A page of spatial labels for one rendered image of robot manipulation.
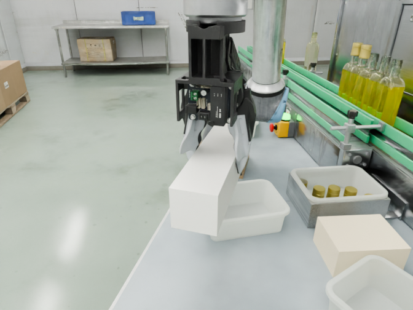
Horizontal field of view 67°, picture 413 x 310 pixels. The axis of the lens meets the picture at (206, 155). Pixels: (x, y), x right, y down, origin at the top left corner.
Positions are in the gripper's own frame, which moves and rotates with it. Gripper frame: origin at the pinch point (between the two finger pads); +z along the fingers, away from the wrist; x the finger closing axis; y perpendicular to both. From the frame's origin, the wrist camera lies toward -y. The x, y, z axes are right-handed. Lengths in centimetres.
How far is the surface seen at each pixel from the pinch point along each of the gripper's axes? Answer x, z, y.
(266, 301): 9.9, 33.3, -4.3
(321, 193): 21, 28, -40
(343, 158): 28, 23, -55
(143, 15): -265, 3, -514
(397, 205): 42, 30, -43
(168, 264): -13.4, 33.3, -8.2
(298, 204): 15, 31, -37
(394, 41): 43, -9, -92
